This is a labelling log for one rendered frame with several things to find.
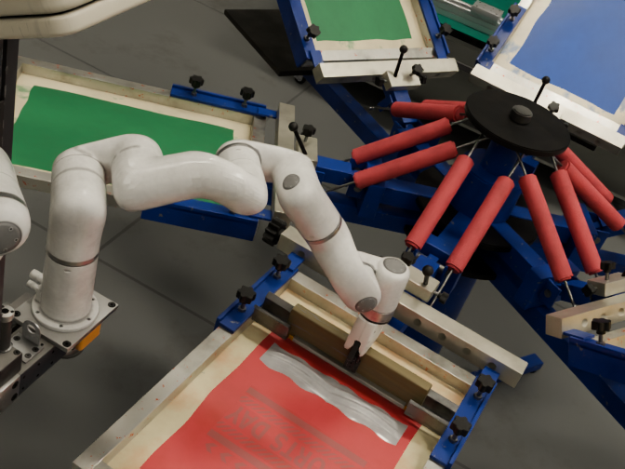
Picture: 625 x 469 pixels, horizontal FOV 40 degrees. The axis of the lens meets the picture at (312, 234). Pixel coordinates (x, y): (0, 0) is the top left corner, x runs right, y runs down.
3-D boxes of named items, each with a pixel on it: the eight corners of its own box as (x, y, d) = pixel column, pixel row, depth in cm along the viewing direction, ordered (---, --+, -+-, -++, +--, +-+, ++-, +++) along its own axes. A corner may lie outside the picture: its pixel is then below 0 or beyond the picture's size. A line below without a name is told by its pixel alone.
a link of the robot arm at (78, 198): (44, 268, 152) (51, 197, 143) (46, 221, 162) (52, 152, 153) (100, 272, 156) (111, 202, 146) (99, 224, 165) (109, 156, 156)
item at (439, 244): (548, 365, 225) (567, 333, 218) (296, 220, 244) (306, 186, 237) (614, 229, 287) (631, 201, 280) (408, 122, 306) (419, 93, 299)
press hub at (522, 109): (400, 481, 301) (570, 170, 220) (304, 419, 311) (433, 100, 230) (442, 412, 331) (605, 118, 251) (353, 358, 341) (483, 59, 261)
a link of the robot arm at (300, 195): (213, 195, 151) (204, 147, 162) (269, 266, 165) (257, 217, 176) (294, 153, 149) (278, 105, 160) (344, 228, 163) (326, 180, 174)
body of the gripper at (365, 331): (372, 287, 191) (357, 323, 197) (352, 311, 183) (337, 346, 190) (402, 304, 189) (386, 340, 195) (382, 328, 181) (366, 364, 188)
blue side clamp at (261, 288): (228, 349, 198) (234, 328, 194) (210, 338, 199) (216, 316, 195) (293, 286, 221) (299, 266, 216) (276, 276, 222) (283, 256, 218)
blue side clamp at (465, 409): (441, 484, 184) (452, 464, 180) (420, 471, 185) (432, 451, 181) (486, 402, 207) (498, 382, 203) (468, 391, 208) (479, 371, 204)
